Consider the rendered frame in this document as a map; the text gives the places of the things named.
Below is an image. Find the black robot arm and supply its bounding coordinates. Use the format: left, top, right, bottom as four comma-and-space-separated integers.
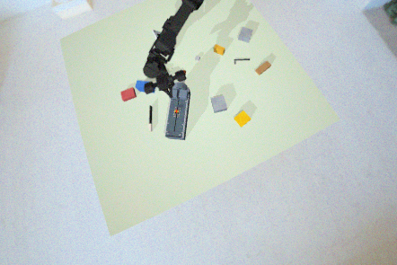
143, 0, 204, 91

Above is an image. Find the small yellow block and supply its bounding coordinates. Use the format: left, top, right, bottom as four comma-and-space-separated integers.
214, 44, 225, 56

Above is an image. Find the red rectangular block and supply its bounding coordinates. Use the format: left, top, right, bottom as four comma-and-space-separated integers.
121, 87, 137, 102

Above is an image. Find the blue block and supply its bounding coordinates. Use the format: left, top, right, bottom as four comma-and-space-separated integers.
136, 80, 149, 92

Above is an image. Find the yellow square block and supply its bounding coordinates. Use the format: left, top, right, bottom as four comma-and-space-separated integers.
234, 111, 251, 127

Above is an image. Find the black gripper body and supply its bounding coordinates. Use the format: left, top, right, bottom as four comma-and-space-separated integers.
144, 66, 187, 94

